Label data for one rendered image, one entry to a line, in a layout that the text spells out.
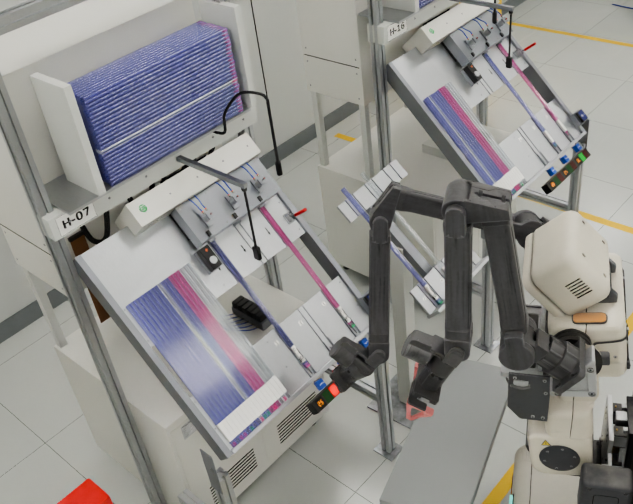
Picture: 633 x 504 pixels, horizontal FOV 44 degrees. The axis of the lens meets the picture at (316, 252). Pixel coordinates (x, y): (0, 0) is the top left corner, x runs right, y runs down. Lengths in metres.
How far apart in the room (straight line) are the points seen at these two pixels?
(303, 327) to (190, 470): 0.64
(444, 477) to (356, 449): 0.89
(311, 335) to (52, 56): 1.11
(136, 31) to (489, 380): 1.51
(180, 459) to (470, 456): 0.94
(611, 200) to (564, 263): 2.71
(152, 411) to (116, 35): 1.17
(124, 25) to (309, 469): 1.76
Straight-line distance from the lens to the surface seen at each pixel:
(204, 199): 2.41
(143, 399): 2.66
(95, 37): 2.33
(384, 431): 3.04
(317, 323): 2.49
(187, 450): 2.67
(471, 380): 2.56
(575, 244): 1.81
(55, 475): 3.42
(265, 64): 4.69
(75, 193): 2.25
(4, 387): 3.90
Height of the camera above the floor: 2.47
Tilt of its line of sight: 37 degrees down
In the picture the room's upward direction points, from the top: 8 degrees counter-clockwise
